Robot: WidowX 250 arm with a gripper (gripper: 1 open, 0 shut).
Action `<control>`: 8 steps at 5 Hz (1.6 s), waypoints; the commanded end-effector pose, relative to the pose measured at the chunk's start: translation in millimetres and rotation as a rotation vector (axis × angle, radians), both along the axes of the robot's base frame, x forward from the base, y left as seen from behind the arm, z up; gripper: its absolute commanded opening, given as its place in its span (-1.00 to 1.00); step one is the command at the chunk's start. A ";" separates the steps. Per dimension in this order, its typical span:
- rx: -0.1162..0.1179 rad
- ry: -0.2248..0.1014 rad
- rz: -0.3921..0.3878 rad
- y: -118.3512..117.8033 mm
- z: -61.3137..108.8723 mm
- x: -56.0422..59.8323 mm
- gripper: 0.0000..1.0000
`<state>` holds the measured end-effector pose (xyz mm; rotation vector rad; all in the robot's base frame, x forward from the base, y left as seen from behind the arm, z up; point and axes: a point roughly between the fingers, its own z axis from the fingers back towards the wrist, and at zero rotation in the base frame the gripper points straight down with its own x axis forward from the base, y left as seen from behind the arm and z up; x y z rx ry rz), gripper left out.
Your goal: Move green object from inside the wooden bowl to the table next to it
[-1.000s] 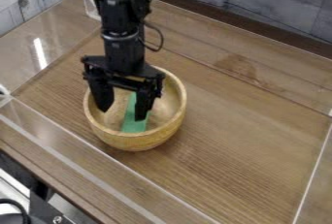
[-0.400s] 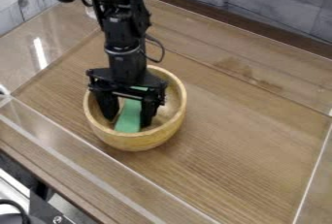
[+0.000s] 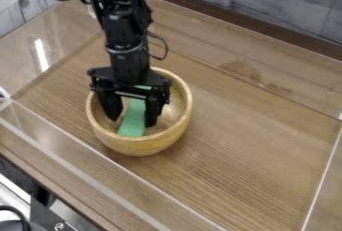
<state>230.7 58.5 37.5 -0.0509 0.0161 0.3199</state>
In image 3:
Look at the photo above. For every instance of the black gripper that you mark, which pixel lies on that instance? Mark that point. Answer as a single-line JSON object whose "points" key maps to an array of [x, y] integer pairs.
{"points": [[128, 77]]}

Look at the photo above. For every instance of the green rectangular block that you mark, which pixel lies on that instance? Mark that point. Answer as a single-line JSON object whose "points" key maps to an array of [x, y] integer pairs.
{"points": [[132, 125]]}

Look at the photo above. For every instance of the wooden bowl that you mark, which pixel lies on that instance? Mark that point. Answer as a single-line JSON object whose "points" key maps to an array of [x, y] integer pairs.
{"points": [[159, 136]]}

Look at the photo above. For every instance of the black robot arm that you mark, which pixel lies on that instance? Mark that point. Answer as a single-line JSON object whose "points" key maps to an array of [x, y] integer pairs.
{"points": [[124, 20]]}

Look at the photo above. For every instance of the clear acrylic tray wall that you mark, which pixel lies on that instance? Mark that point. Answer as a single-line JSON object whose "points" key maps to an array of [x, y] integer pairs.
{"points": [[257, 166]]}

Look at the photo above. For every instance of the black metal frame bracket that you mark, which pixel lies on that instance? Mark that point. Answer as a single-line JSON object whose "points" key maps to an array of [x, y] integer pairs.
{"points": [[58, 217]]}

